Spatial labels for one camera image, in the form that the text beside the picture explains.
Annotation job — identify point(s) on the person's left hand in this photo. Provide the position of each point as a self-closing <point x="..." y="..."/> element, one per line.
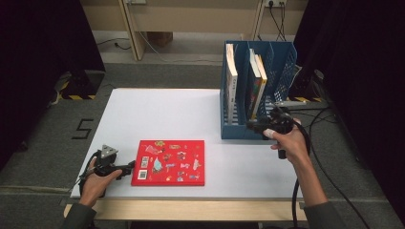
<point x="95" y="187"/>

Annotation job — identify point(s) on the red book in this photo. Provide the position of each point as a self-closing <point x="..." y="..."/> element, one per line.
<point x="187" y="149"/>

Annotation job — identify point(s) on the black striped stand base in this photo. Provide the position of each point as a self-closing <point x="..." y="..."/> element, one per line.
<point x="81" y="86"/>
<point x="302" y="92"/>

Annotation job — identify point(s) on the beige wooden desk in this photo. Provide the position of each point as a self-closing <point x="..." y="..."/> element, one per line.
<point x="191" y="19"/>

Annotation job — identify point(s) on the blue file rack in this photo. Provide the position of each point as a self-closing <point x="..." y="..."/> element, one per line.
<point x="235" y="132"/>

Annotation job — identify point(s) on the yellow book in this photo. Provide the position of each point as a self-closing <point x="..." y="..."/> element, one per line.
<point x="261" y="71"/>

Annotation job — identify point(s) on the person's right hand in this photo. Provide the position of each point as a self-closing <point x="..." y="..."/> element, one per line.
<point x="293" y="146"/>

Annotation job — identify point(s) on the black curtain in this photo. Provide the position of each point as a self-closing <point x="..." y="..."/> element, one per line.
<point x="366" y="63"/>
<point x="31" y="47"/>

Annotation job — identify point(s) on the brown box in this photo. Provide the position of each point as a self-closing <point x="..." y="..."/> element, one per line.
<point x="160" y="38"/>

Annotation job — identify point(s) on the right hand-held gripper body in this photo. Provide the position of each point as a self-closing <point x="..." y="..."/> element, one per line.
<point x="280" y="122"/>

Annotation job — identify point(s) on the white picture book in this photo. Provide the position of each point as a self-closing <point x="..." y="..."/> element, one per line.
<point x="231" y="76"/>

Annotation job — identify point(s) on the teal book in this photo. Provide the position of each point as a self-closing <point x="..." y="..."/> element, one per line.
<point x="253" y="63"/>

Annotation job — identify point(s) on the white wall socket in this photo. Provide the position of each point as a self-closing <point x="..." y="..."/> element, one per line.
<point x="275" y="2"/>

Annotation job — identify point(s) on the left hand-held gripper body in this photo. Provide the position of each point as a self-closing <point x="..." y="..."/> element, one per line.
<point x="105" y="160"/>

